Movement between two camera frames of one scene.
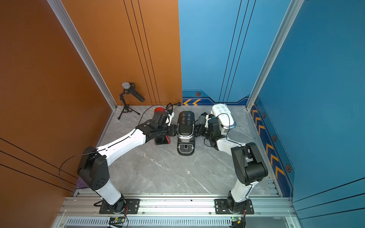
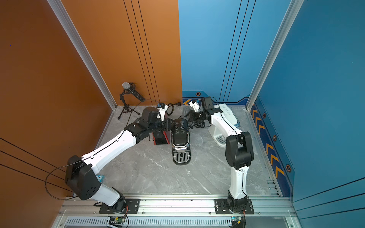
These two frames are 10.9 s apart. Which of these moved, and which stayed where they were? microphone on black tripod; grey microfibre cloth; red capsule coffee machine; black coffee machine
Moved: black coffee machine; grey microfibre cloth
Stayed: red capsule coffee machine; microphone on black tripod
